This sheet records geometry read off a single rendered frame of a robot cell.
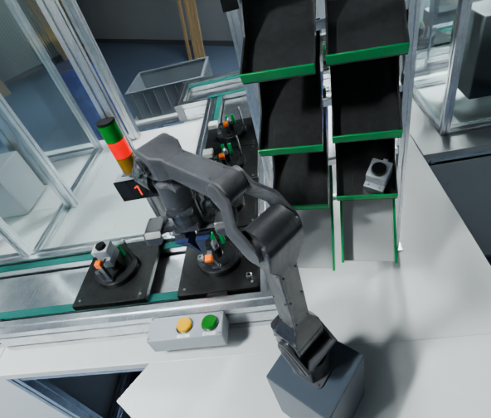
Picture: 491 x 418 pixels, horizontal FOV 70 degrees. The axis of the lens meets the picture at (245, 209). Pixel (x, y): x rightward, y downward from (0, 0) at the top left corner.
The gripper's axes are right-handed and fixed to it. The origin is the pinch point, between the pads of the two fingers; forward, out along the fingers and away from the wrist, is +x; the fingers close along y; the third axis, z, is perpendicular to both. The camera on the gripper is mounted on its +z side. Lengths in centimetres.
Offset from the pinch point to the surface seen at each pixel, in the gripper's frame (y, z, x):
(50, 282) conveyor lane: 69, 23, 34
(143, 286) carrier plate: 28.3, 12.3, 28.4
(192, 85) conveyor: 35, 165, 30
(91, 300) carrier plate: 45, 9, 28
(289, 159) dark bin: -20.7, 24.5, 0.7
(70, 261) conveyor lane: 62, 29, 31
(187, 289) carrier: 14.1, 9.2, 28.4
